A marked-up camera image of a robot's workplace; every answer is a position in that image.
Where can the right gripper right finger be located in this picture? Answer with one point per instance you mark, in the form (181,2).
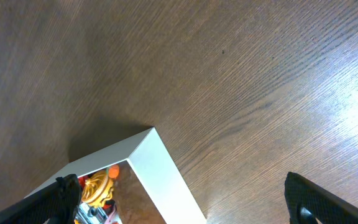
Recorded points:
(310,203)

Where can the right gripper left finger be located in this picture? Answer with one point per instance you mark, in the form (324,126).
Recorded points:
(56,203)

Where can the grey red toy truck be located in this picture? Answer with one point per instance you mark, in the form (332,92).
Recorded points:
(87,214)

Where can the yellow round plastic toy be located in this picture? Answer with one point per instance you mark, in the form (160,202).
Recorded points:
(98,189)

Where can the brown plush bear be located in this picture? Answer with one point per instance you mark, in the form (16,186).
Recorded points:
(134,206)

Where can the pink white duck toy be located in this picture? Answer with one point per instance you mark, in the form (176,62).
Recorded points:
(113,217)

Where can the white cardboard box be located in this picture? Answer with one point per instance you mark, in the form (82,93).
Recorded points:
(148,157)

